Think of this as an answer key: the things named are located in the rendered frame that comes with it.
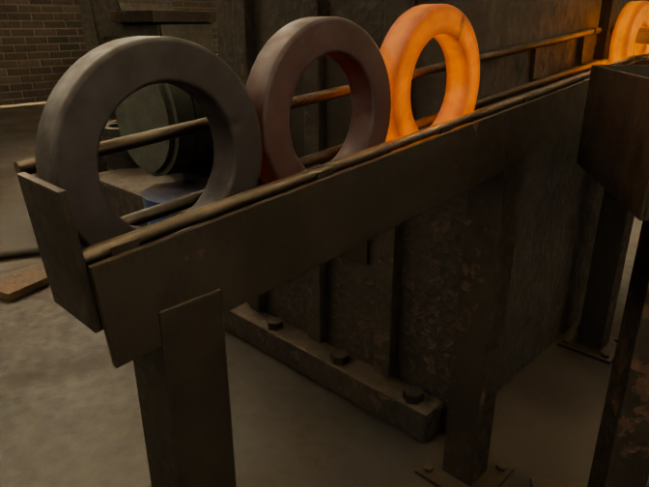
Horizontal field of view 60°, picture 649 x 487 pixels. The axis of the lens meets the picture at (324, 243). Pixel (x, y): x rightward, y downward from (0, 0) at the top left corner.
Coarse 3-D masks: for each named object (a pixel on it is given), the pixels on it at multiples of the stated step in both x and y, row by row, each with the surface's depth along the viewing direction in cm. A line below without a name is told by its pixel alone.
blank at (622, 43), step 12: (624, 12) 111; (636, 12) 109; (648, 12) 113; (624, 24) 110; (636, 24) 110; (648, 24) 115; (612, 36) 111; (624, 36) 110; (612, 48) 112; (624, 48) 110; (636, 48) 118; (648, 48) 118; (612, 60) 113
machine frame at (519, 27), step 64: (256, 0) 120; (320, 0) 105; (384, 0) 98; (448, 0) 90; (512, 0) 90; (576, 0) 106; (640, 0) 131; (320, 64) 109; (512, 64) 95; (576, 64) 113; (320, 128) 114; (576, 192) 131; (384, 256) 110; (448, 256) 103; (576, 256) 143; (256, 320) 145; (320, 320) 129; (384, 320) 114; (448, 320) 107; (512, 320) 123; (576, 320) 156; (384, 384) 119; (448, 384) 111
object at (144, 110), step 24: (144, 96) 178; (168, 96) 172; (120, 120) 193; (144, 120) 182; (168, 120) 172; (192, 120) 175; (168, 144) 175; (192, 144) 179; (120, 168) 222; (144, 168) 190; (168, 168) 183; (192, 168) 205; (120, 192) 197
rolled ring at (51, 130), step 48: (96, 48) 41; (144, 48) 41; (192, 48) 43; (96, 96) 39; (192, 96) 47; (240, 96) 48; (48, 144) 38; (96, 144) 40; (240, 144) 49; (96, 192) 41; (96, 240) 42
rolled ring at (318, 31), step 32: (288, 32) 51; (320, 32) 52; (352, 32) 55; (256, 64) 51; (288, 64) 50; (352, 64) 58; (384, 64) 60; (256, 96) 50; (288, 96) 51; (352, 96) 62; (384, 96) 61; (288, 128) 52; (352, 128) 62; (384, 128) 62; (288, 160) 53
